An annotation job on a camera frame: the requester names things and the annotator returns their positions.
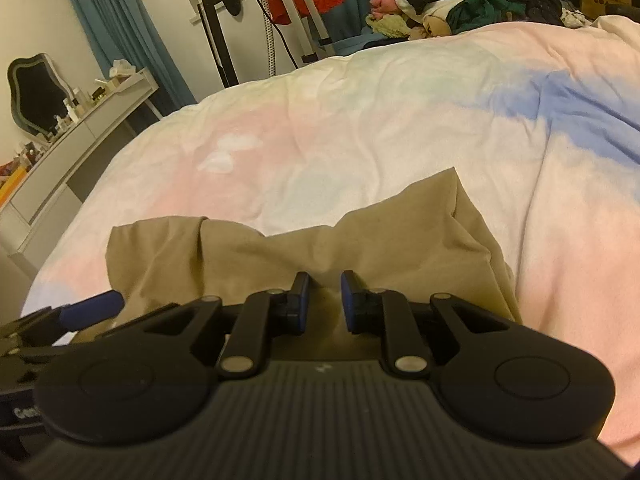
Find white dressing table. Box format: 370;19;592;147
1;68;163;280

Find pastel tie-dye duvet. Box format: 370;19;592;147
25;15;639;463

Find pile of mixed clothes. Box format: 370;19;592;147
366;0;592;40

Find white tissue box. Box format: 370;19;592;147
108;58;137;79

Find tan t-shirt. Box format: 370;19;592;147
78;169;521;360

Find black wavy frame mirror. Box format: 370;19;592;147
8;53;72;142

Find blue curtain left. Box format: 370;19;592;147
70;0;196;113

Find orange tray with clutter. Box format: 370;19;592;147
0;165;28;206

